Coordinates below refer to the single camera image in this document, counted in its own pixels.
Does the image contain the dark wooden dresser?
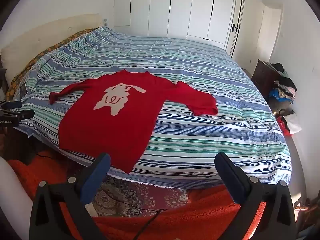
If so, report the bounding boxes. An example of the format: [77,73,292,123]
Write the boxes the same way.
[251,59,282,98]

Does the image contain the pile of clothes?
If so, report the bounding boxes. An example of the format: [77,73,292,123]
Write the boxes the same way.
[269,62,297,104]

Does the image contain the black cable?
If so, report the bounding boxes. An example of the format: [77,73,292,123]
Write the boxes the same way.
[139,208,167,240]

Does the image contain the red bag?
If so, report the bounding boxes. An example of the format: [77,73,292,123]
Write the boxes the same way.
[278,116,293,137]

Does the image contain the blue green striped bedspread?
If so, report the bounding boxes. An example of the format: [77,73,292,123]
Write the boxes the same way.
[12,26,292,189]

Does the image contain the white rounded object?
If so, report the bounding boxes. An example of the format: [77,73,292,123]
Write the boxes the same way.
[0,156,34,207]

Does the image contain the red sweater with white animal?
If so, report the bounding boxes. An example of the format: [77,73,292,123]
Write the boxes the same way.
[49,70,218,174]

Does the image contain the white door with black handle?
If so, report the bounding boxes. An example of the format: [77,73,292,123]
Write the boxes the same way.
[229,0,247,58]

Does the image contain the patterned carpet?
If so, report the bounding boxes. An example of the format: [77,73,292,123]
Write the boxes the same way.
[67,160,190,218]

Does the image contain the orange fluffy rug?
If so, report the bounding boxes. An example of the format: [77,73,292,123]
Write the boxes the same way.
[7,150,268,240]

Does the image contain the beige headboard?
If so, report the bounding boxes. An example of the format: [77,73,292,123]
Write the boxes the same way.
[0,14,104,85]

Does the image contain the white wardrobe doors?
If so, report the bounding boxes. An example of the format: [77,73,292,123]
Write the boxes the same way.
[114,0,238,53]

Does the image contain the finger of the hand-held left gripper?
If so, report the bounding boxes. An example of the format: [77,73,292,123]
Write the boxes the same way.
[14,109,35,120]
[0,101,23,110]

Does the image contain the white bag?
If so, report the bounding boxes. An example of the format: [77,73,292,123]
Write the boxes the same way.
[281,109,302,135]

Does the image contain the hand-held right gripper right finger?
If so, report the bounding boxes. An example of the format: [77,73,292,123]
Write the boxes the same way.
[214,152,297,240]

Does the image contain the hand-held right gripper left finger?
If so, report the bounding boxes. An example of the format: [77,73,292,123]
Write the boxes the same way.
[29,152,111,240]

